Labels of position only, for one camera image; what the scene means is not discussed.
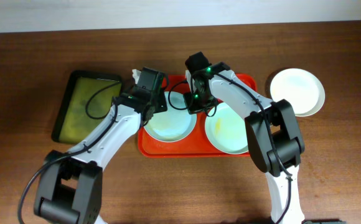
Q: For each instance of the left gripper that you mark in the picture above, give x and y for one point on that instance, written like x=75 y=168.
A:
x=157 y=101

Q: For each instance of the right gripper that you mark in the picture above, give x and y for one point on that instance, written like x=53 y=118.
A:
x=196 y=107

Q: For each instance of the light blue plate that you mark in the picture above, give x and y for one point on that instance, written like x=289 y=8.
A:
x=171 y=125

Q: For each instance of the white plate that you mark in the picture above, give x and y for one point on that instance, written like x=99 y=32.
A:
x=303 y=90

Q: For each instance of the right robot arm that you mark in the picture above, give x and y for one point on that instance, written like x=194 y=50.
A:
x=273 y=135

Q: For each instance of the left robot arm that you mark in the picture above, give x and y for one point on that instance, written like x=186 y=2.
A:
x=70 y=183

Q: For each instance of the red plastic tray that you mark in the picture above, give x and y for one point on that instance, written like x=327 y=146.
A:
x=196 y=144

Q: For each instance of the black tray with yellow liquid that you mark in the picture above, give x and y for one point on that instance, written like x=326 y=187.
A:
x=86 y=102

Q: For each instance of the light green plate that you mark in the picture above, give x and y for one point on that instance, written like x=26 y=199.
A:
x=226 y=131

